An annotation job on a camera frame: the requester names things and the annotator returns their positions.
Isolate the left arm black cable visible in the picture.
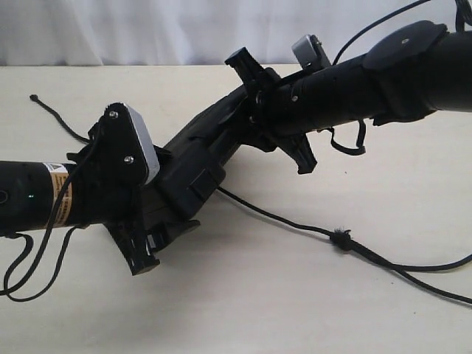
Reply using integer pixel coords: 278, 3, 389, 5
0, 121, 108, 303

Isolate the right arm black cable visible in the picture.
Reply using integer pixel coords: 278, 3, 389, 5
330, 0, 472, 156

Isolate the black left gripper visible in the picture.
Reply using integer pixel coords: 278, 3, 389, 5
66, 143, 201, 276

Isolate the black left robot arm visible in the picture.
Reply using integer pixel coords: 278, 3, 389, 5
1, 147, 200, 275

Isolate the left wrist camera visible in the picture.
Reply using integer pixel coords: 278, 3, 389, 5
88, 102, 160, 188

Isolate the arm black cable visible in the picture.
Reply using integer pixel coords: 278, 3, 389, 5
330, 0, 472, 156
0, 121, 108, 303

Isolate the black cord with knot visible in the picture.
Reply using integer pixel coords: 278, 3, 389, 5
29, 94, 472, 307

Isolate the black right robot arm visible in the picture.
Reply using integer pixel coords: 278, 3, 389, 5
226, 21, 471, 174

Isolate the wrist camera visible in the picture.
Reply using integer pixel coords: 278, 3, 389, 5
88, 102, 160, 188
291, 34, 331, 72

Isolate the black plastic carrying case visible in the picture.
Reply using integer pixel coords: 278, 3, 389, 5
140, 86, 252, 229

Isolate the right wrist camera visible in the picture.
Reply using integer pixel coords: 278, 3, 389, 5
291, 34, 331, 72

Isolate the white backdrop curtain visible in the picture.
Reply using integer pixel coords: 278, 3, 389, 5
1, 1, 456, 66

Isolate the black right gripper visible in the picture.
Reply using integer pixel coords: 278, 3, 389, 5
224, 47, 376, 174

